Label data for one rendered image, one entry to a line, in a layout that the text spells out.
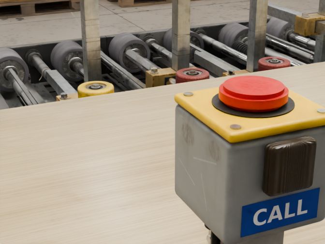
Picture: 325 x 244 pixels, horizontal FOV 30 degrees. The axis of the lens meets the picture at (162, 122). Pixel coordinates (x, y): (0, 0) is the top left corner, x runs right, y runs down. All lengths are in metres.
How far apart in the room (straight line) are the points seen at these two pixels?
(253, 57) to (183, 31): 0.24
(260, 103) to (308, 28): 1.42
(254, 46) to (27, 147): 0.80
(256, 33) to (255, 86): 1.31
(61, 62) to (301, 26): 0.71
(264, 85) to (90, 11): 1.12
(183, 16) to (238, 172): 1.23
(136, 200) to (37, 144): 0.27
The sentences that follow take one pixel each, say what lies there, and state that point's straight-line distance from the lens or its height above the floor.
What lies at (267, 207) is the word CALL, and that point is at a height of 1.17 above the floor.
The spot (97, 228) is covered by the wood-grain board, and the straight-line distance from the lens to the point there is 0.84.
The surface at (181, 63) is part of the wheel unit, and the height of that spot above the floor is 0.89.
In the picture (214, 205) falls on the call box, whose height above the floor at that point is 1.17.
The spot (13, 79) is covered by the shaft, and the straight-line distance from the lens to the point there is 1.74.
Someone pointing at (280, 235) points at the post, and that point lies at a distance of 0.39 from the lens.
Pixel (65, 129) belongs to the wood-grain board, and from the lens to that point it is 1.15.
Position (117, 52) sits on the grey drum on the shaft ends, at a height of 0.82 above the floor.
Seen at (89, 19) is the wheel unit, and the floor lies 1.03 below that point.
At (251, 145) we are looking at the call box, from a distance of 0.32.
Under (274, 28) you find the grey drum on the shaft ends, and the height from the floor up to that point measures 0.83.
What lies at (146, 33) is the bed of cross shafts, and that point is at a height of 0.84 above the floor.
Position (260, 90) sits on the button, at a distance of 0.35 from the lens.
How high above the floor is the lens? 1.35
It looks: 22 degrees down
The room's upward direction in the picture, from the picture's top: straight up
